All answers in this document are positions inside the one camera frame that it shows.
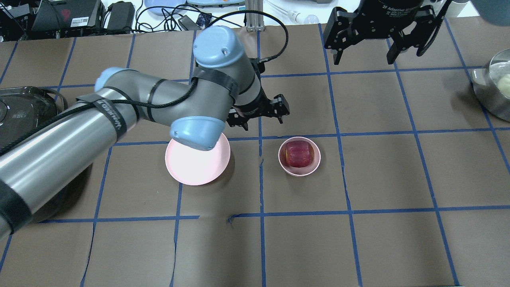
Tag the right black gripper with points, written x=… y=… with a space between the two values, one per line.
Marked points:
x=392 y=12

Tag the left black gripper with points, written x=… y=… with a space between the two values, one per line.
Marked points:
x=259 y=107

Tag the red apple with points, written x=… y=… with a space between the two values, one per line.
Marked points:
x=298 y=154

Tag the pink bowl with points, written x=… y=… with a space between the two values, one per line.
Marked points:
x=300 y=172

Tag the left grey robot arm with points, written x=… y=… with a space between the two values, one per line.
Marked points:
x=224 y=89

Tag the pink plate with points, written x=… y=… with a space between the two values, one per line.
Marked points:
x=193 y=167

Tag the blue plate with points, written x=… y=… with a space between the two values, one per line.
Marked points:
x=156 y=7

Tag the white light bulb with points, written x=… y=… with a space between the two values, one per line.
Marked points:
x=302 y=18

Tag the steel steamer pot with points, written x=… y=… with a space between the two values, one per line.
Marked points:
x=484 y=85

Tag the white steamed bun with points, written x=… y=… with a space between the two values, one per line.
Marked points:
x=503 y=85

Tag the black power adapter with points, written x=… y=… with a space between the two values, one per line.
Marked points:
x=120 y=18

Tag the black laptop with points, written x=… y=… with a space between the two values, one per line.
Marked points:
x=68 y=15

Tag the dark grey rice cooker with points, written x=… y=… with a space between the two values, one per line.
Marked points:
x=22 y=110

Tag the aluminium frame post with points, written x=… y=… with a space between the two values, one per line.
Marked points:
x=254 y=21

